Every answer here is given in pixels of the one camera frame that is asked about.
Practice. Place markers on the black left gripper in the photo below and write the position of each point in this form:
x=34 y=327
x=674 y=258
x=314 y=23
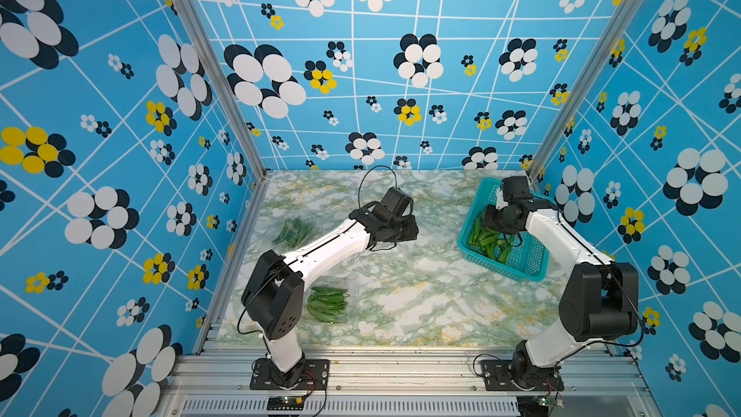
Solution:
x=412 y=229

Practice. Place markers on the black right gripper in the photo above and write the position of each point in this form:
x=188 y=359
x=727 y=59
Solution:
x=487 y=211

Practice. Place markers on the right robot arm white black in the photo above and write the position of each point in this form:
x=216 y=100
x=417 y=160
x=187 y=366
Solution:
x=598 y=305

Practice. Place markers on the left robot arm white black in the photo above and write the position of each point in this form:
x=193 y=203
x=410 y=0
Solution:
x=274 y=295

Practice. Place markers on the green peppers inside basket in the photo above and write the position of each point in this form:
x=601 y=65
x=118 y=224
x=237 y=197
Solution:
x=486 y=241

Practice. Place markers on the green peppers in left container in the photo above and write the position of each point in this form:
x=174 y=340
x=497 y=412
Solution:
x=294 y=231

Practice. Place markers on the green peppers in container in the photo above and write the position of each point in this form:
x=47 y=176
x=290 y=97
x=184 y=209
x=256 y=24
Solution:
x=328 y=305
x=294 y=231

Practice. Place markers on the green peppers in near container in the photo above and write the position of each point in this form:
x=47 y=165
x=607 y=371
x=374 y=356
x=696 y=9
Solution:
x=328 y=305

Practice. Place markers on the teal plastic basket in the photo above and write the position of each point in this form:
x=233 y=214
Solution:
x=529 y=259

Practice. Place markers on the circuit board right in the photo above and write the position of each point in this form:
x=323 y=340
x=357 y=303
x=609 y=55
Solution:
x=538 y=406

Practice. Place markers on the green circuit board left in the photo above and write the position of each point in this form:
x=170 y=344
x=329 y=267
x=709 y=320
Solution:
x=286 y=404

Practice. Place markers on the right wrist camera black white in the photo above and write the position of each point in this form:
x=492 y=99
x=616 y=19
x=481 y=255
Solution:
x=513 y=190

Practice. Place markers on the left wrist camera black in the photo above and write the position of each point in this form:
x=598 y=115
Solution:
x=396 y=203

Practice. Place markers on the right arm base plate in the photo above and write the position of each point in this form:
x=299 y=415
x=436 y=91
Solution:
x=505 y=376

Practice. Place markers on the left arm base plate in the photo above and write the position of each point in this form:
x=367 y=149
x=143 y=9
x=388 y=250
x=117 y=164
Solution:
x=307 y=374

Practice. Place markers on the aluminium corner post right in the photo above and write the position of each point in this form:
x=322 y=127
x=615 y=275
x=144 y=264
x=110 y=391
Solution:
x=614 y=31

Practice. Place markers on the aluminium corner post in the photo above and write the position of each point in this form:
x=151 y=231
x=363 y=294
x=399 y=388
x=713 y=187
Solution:
x=614 y=31
x=195 y=29

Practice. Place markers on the aluminium corner post left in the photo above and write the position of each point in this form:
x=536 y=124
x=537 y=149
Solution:
x=195 y=29

